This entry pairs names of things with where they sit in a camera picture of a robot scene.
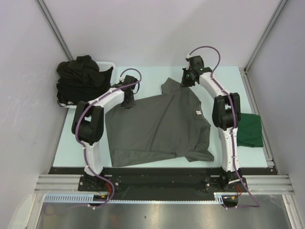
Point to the grey t shirt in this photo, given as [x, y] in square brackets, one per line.
[160, 127]

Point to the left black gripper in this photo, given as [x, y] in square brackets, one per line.
[129, 105]

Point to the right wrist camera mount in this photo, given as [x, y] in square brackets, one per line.
[190, 60]

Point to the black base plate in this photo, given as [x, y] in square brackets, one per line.
[150, 184]

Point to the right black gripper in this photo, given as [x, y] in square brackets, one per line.
[184, 83]

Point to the green folded t shirt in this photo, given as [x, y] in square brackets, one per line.
[249, 132]

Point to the white plastic basket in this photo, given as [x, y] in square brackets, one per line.
[107, 65]

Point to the aluminium frame rail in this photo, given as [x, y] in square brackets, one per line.
[258, 185]

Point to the light blue cable duct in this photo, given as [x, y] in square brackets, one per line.
[69, 197]

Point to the black t shirts pile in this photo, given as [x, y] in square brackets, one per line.
[81, 81]

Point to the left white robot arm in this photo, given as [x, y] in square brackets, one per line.
[88, 122]

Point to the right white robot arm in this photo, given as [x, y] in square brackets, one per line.
[226, 115]

